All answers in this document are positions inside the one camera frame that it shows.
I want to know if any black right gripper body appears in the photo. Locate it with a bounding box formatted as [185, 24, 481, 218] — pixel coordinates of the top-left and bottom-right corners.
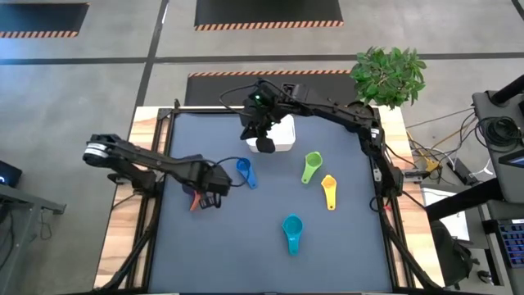
[239, 81, 290, 138]

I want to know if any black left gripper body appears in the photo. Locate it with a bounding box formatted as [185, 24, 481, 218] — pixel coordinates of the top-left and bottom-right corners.
[179, 159, 233, 197]

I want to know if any blue measuring cup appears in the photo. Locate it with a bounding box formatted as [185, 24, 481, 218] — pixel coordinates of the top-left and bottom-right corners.
[235, 157, 259, 190]

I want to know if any green measuring cup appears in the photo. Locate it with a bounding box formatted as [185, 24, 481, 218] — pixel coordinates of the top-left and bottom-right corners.
[300, 151, 324, 185]

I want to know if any yellow measuring cup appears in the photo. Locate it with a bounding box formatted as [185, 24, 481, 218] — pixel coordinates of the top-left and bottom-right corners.
[320, 174, 338, 211]

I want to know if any teal measuring cup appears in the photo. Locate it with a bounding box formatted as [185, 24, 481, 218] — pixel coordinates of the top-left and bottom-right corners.
[281, 213, 305, 257]

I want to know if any white plastic basket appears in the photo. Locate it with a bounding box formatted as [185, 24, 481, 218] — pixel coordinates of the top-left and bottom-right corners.
[245, 113, 297, 154]

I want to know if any black floor mat striped edge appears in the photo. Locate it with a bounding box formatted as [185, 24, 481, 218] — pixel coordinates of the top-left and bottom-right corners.
[183, 69, 358, 107]
[193, 0, 345, 32]
[0, 2, 90, 39]

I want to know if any black plant pot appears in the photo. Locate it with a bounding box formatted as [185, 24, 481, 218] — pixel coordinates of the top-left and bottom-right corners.
[346, 101, 375, 114]

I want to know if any green leafy plant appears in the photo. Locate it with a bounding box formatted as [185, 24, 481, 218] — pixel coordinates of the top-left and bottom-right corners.
[349, 45, 427, 111]

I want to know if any grey desk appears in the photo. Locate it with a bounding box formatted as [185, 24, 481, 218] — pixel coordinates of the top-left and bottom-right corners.
[0, 184, 67, 284]

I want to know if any white paper sheet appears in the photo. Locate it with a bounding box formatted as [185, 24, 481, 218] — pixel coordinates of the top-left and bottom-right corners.
[420, 187, 471, 242]

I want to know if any black power adapter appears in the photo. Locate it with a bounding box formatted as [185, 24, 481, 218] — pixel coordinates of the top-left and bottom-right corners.
[445, 157, 476, 185]

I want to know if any dark screen device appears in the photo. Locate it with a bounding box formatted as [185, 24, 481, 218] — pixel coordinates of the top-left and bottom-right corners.
[0, 159, 24, 188]

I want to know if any black bag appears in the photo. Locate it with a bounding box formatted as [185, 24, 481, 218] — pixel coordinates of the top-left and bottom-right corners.
[429, 220, 480, 288]

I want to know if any grey equipment cart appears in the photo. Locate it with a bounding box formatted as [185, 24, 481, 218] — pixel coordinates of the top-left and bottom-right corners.
[470, 73, 524, 206]

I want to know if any backlit keyboard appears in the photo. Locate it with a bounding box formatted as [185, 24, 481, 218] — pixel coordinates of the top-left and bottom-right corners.
[507, 219, 524, 270]

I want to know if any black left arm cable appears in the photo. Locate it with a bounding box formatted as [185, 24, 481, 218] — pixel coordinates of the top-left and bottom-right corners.
[212, 156, 251, 188]

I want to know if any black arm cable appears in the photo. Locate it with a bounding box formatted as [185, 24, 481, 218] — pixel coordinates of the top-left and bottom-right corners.
[219, 83, 263, 118]
[212, 156, 251, 188]

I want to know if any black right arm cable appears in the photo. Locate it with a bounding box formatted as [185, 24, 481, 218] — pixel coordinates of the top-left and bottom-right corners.
[219, 83, 263, 118]

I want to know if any black aluminium table frame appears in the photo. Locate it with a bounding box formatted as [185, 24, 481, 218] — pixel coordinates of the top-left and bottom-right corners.
[93, 98, 445, 295]

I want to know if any coiled black cable bundle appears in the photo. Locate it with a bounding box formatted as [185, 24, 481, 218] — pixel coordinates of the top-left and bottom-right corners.
[477, 116, 523, 148]

